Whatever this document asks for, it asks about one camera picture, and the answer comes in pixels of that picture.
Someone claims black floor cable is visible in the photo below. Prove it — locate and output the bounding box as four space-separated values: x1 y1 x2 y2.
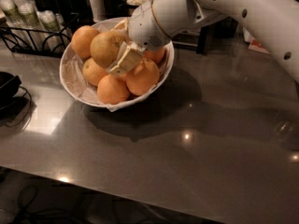
8 184 94 224

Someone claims red white card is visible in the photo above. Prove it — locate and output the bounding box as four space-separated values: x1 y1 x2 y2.
249 38 268 54

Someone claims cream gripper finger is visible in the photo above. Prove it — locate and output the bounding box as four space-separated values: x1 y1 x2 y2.
107 44 144 76
117 41 131 61

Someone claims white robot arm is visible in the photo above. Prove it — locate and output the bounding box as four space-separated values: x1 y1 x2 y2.
127 0 299 81

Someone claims black wire rack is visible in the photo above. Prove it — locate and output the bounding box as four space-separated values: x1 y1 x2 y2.
0 13 78 57

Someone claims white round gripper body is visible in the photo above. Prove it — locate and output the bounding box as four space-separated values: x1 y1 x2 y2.
128 0 171 50

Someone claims centre small orange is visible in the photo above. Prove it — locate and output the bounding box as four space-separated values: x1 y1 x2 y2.
118 74 127 82

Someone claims white bowl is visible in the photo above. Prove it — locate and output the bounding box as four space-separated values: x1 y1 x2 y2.
58 16 176 109

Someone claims white cup of sticks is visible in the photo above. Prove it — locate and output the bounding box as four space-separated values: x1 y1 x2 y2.
89 0 106 22

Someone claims black dish left edge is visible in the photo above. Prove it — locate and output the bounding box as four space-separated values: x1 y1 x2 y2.
0 72 32 113

